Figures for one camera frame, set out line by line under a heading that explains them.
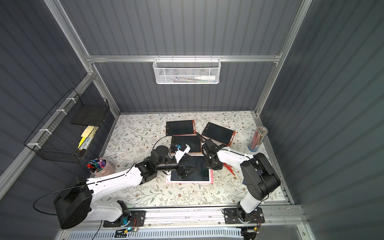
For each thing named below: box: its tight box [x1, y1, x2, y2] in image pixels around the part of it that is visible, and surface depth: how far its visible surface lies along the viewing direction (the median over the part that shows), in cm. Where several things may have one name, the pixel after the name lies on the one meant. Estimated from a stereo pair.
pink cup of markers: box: [86, 157, 116, 178], surface depth 81 cm
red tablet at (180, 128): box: [165, 119, 197, 137], surface depth 114 cm
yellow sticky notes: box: [77, 125, 95, 149], surface depth 75 cm
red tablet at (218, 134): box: [201, 122, 236, 147], surface depth 111 cm
